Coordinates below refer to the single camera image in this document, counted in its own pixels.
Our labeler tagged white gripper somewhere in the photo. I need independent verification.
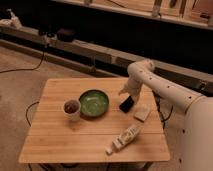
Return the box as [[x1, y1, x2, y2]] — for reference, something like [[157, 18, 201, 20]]
[[119, 78, 142, 113]]

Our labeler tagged black cable at table left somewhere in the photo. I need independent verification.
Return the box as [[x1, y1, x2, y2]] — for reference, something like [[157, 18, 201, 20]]
[[25, 101, 40, 128]]

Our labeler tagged dark device on ledge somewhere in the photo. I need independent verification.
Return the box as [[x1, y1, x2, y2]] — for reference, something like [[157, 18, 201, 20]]
[[57, 28, 75, 42]]

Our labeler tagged white cup with dark contents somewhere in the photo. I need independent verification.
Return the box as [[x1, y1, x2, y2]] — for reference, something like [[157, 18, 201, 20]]
[[63, 100, 81, 121]]

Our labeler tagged wooden table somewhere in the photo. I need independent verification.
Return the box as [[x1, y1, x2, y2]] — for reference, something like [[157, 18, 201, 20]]
[[19, 78, 170, 163]]

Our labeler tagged wooden shelf at back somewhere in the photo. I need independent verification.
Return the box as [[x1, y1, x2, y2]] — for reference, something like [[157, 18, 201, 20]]
[[53, 0, 213, 31]]

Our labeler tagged black cable right of table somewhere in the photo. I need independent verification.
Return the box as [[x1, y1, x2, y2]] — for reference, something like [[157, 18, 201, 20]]
[[153, 93, 174, 130]]

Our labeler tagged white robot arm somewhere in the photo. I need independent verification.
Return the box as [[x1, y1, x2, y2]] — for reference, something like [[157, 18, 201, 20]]
[[119, 59, 213, 171]]

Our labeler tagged green ceramic bowl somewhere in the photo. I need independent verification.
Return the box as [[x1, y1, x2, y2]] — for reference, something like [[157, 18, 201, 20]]
[[79, 89, 109, 118]]

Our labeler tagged white plastic bottle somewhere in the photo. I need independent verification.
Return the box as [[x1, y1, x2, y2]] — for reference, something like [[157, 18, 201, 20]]
[[105, 125, 140, 155]]

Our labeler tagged beige rectangular sponge block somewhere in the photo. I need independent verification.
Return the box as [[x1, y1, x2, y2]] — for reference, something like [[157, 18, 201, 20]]
[[134, 106, 150, 122]]

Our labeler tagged black floor cable left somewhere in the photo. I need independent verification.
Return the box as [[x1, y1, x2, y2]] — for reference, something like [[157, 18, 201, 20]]
[[0, 49, 46, 74]]

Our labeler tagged long low metal rail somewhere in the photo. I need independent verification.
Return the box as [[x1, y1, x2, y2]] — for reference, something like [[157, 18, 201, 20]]
[[0, 26, 213, 96]]

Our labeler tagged white object on ledge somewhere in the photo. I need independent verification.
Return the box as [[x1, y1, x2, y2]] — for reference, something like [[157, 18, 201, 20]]
[[0, 9, 22, 29]]

